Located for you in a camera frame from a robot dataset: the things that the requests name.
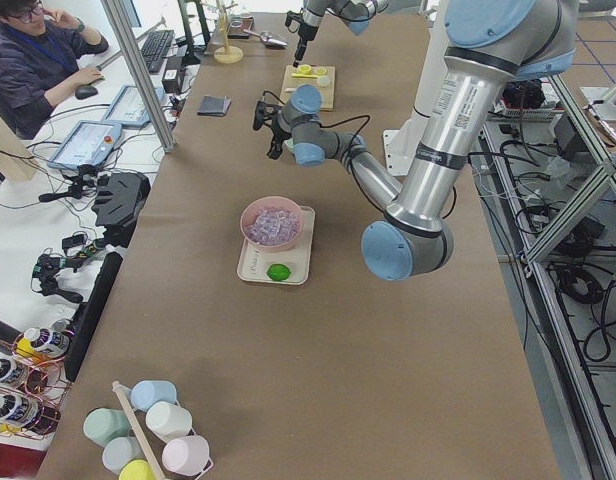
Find black keyboard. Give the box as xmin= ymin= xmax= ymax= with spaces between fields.
xmin=140 ymin=30 xmax=174 ymax=74

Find metal scoop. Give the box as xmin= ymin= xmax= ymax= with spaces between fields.
xmin=244 ymin=29 xmax=288 ymax=49

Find wooden cutting board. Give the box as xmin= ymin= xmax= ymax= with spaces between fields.
xmin=279 ymin=65 xmax=336 ymax=111

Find yellow mug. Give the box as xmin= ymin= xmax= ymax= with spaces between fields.
xmin=118 ymin=459 xmax=156 ymax=480

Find far teach pendant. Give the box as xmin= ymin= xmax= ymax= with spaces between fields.
xmin=102 ymin=84 xmax=150 ymax=129

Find pink mug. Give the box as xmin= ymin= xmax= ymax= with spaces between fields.
xmin=162 ymin=435 xmax=212 ymax=476

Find near teach pendant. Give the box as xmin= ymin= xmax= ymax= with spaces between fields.
xmin=47 ymin=120 xmax=122 ymax=170

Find green mug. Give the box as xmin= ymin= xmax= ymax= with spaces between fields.
xmin=83 ymin=408 xmax=131 ymax=447

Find blue mug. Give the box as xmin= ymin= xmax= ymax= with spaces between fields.
xmin=130 ymin=380 xmax=178 ymax=412

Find grey mug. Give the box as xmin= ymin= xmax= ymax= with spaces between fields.
xmin=102 ymin=436 xmax=144 ymax=475

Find yellow plastic knife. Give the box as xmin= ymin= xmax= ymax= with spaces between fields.
xmin=291 ymin=72 xmax=323 ymax=80

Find aluminium frame post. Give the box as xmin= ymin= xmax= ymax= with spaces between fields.
xmin=101 ymin=0 xmax=175 ymax=154

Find white mug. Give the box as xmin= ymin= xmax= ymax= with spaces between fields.
xmin=145 ymin=401 xmax=193 ymax=443

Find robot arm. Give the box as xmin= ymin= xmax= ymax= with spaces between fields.
xmin=253 ymin=1 xmax=579 ymax=281
xmin=285 ymin=0 xmax=389 ymax=67

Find grey folded cloth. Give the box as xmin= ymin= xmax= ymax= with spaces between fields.
xmin=196 ymin=95 xmax=232 ymax=117

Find seated person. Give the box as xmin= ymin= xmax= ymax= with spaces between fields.
xmin=0 ymin=1 xmax=109 ymax=140

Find teach pendant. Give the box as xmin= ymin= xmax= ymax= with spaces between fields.
xmin=102 ymin=84 xmax=150 ymax=129
xmin=47 ymin=120 xmax=122 ymax=170

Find wooden mug tree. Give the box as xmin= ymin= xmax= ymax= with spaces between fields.
xmin=207 ymin=0 xmax=243 ymax=64

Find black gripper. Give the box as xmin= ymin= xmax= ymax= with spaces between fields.
xmin=294 ymin=20 xmax=317 ymax=63
xmin=267 ymin=115 xmax=291 ymax=159

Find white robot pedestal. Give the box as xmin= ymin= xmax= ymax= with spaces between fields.
xmin=383 ymin=1 xmax=449 ymax=177

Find clear ice cubes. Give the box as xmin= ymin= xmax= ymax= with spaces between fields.
xmin=245 ymin=209 xmax=300 ymax=246

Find cream plastic tray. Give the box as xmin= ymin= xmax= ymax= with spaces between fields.
xmin=236 ymin=206 xmax=316 ymax=285

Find pink bowl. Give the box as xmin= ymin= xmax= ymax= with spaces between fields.
xmin=240 ymin=196 xmax=304 ymax=253

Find green lime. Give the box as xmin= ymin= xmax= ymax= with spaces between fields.
xmin=266 ymin=263 xmax=292 ymax=282

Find black computer mouse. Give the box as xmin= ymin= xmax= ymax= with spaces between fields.
xmin=74 ymin=85 xmax=98 ymax=100

